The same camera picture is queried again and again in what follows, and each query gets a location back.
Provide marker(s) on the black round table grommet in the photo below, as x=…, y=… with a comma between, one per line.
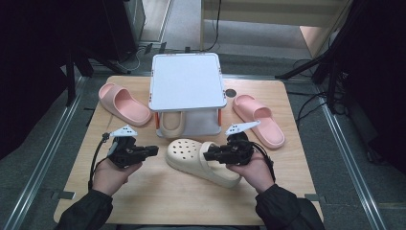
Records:
x=230, y=93

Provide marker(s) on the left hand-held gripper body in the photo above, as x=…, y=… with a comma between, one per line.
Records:
x=126, y=153

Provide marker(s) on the person's left hand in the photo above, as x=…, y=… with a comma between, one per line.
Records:
x=108, y=177

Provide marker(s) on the black metal stand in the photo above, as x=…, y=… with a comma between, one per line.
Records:
x=72, y=76

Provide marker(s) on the black tripod stand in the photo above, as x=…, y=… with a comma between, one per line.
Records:
x=322, y=62

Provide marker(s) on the white two-tier shoe rack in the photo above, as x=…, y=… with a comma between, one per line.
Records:
x=186, y=81

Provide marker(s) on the person's right hand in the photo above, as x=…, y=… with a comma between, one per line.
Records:
x=255, y=174

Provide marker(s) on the grey tape strip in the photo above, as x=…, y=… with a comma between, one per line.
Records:
x=314, y=197
x=63, y=195

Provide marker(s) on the light wooden cabinet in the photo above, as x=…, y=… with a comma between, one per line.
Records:
x=271, y=12

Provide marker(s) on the pink slide slipper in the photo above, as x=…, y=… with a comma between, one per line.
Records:
x=265, y=118
x=126, y=105

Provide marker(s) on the metal floor rail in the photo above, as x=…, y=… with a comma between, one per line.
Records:
x=351, y=166
x=41, y=159

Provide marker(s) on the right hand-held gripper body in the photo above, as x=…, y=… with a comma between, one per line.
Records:
x=239, y=150

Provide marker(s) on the cream perforated clog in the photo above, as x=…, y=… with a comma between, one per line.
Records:
x=186, y=156
x=172, y=123

